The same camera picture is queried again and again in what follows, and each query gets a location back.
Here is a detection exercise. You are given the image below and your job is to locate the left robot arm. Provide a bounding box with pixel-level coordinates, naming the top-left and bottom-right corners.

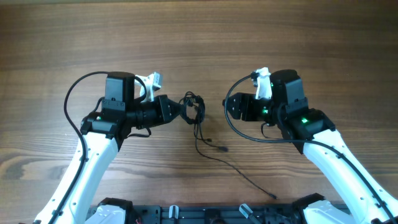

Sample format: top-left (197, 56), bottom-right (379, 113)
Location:
top-left (34, 72), bottom-right (181, 223)

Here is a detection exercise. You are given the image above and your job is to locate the left camera black cable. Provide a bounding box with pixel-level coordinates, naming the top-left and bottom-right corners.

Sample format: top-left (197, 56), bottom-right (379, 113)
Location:
top-left (46, 71), bottom-right (109, 224)

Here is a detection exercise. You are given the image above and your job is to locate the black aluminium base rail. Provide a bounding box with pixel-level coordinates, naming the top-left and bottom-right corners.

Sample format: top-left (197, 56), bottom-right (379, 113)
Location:
top-left (90, 203), bottom-right (352, 224)

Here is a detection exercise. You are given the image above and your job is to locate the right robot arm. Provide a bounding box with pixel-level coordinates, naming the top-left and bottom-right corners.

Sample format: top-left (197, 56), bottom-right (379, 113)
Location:
top-left (223, 67), bottom-right (397, 223)

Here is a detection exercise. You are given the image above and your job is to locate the camera black cable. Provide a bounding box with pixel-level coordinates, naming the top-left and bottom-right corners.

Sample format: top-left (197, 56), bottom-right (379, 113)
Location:
top-left (46, 71), bottom-right (109, 224)
top-left (223, 73), bottom-right (397, 224)

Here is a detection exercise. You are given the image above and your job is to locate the right camera black cable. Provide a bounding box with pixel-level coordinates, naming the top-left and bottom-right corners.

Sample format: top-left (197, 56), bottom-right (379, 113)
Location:
top-left (223, 73), bottom-right (397, 224)

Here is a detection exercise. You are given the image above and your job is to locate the black usb cable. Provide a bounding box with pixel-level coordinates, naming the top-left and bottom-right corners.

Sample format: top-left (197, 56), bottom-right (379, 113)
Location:
top-left (178, 91), bottom-right (279, 200)

